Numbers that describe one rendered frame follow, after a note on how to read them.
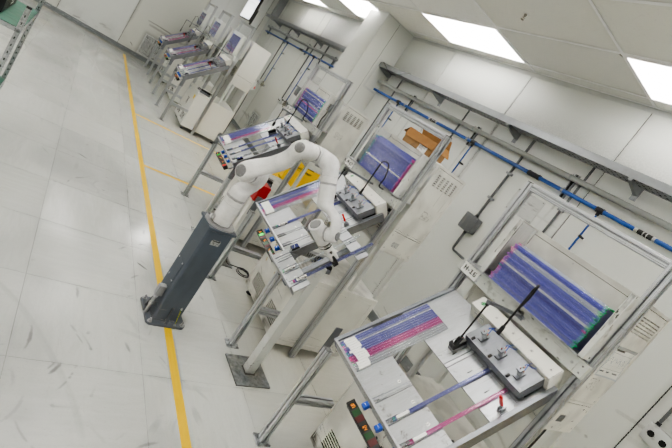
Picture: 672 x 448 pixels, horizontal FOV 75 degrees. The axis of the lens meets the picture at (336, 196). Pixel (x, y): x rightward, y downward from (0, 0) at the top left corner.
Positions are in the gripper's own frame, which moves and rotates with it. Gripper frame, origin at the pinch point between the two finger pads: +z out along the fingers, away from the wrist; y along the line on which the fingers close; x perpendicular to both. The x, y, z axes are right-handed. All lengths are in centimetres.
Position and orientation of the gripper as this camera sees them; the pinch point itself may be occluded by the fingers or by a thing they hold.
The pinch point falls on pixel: (334, 262)
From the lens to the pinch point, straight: 250.8
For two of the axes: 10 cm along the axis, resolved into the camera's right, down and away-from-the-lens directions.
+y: -4.5, -4.7, 7.6
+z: 3.0, 7.2, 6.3
